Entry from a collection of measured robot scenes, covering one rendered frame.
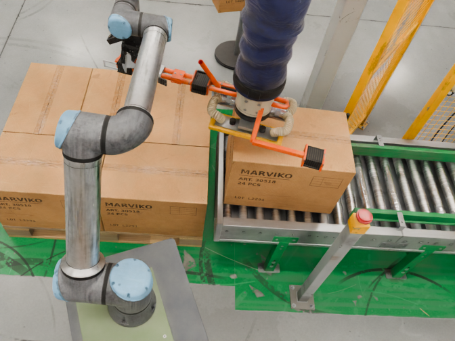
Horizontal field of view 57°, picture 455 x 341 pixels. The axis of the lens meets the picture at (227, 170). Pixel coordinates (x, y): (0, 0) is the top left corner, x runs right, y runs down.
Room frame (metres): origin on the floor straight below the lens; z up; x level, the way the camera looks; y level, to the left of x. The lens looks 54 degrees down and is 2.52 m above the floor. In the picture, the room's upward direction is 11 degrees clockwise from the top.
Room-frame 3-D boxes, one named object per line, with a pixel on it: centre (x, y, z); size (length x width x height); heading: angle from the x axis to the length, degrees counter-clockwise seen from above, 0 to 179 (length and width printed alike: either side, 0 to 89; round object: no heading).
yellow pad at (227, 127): (1.29, -0.05, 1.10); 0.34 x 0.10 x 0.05; 85
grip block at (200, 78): (1.41, 0.19, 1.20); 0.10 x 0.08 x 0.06; 175
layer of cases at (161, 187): (1.59, 0.74, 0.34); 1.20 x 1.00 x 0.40; 99
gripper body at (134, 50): (1.43, 0.51, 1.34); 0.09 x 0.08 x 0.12; 84
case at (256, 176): (1.44, -0.29, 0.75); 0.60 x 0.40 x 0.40; 97
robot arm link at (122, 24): (1.32, 0.49, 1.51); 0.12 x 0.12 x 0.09; 6
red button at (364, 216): (0.98, -0.61, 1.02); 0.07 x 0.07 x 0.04
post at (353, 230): (0.98, -0.61, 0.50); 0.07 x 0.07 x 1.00; 9
